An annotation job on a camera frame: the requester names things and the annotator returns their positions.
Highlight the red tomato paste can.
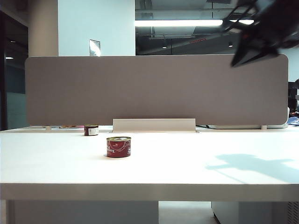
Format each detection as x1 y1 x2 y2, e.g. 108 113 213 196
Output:
106 136 132 158

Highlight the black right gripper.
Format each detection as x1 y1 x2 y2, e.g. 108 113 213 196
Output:
221 0 283 68

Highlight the white ceiling tube light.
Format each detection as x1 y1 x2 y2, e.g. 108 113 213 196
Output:
135 19 224 27

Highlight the brown fabric desk divider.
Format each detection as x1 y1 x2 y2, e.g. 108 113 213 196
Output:
24 54 289 126

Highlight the small dark jar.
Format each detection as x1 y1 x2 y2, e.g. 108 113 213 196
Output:
84 125 100 136

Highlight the grey wall poster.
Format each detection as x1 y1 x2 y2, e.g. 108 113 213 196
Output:
89 39 101 57

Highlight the black office chair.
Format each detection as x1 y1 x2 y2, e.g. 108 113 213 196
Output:
288 79 299 114

